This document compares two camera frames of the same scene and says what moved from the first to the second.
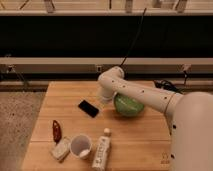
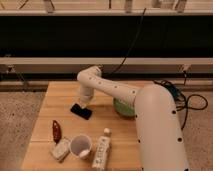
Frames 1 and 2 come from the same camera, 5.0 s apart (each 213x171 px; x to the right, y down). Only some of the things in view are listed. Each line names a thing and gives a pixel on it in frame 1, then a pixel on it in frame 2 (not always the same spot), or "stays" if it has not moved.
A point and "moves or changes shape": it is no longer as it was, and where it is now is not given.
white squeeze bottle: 102,151 stays
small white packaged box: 61,149 stays
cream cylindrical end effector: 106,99 → 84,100
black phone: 88,108 moves or changes shape
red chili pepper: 57,131 stays
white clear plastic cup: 80,145 stays
